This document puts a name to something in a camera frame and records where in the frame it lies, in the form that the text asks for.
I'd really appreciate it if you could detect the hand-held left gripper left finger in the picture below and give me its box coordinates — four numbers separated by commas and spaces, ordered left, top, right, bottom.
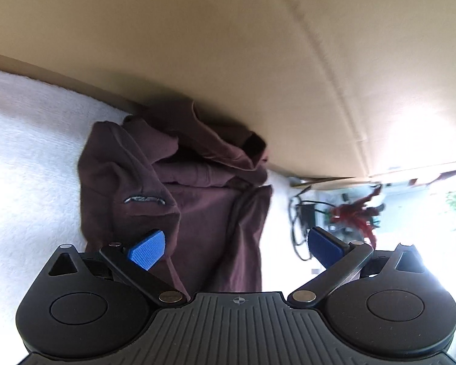
47, 228, 188, 307

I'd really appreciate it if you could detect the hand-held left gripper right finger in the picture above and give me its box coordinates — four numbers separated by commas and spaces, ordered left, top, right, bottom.
288, 226, 426, 308

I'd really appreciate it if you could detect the maroon long-sleeved top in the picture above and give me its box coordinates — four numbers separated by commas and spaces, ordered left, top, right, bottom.
77, 101, 273, 298

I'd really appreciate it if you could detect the black charger adapter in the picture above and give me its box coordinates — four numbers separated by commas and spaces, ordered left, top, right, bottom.
296, 202, 318, 232

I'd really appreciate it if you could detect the large brown cardboard sheet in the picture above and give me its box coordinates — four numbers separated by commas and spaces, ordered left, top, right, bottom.
0, 0, 456, 183
289, 160, 456, 191

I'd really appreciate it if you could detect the black charger cable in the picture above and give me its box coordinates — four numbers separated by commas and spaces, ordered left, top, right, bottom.
288, 184, 317, 262

